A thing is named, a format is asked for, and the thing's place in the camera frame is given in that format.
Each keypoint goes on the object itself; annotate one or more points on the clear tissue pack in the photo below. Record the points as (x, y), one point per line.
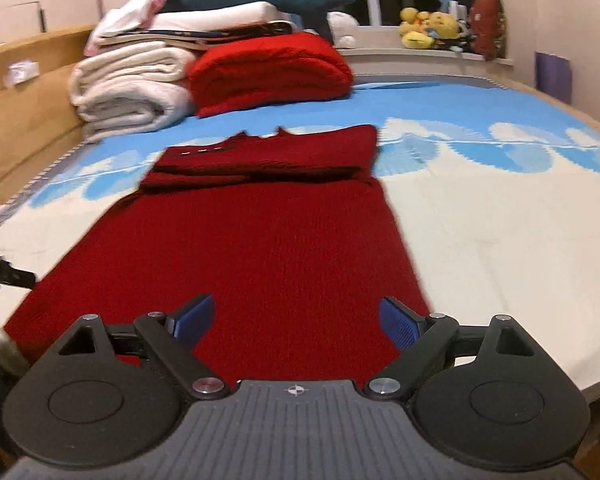
(22, 72)

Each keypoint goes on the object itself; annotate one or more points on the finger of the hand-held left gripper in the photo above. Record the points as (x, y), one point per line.
(7, 274)

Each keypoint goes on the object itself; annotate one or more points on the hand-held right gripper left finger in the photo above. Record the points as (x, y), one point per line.
(195, 320)

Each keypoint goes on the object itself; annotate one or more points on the pink white folded cloth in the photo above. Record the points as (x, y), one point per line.
(125, 17)

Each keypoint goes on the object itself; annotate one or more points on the cream folded quilt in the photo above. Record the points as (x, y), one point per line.
(130, 95)

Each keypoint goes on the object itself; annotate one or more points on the teal shark plush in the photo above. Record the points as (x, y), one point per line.
(260, 0)

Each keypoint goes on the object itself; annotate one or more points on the purple box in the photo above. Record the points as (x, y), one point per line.
(554, 77)

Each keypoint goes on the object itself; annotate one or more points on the dark red bag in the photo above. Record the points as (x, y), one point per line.
(487, 27)

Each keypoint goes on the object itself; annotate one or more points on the white windowsill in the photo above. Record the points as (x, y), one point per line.
(405, 55)

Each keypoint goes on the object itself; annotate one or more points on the white plush toy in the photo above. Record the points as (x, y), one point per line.
(342, 27)

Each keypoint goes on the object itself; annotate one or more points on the blue white printed bedsheet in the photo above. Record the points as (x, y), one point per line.
(505, 220)

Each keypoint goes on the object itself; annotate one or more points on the navy trimmed folded cloth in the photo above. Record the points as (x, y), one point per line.
(215, 34)

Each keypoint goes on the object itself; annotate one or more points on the red folded blanket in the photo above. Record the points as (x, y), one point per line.
(270, 72)

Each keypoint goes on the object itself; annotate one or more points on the white folded bedding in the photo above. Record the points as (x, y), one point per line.
(220, 14)

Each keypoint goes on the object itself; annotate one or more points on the dark red knit sweater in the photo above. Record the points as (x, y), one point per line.
(260, 250)

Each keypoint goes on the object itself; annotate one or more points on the yellow plush toy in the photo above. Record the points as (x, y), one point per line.
(415, 27)
(446, 26)

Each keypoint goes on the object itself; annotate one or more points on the wooden headboard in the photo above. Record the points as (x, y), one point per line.
(25, 130)

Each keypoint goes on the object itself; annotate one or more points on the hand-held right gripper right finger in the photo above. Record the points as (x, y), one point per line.
(399, 324)

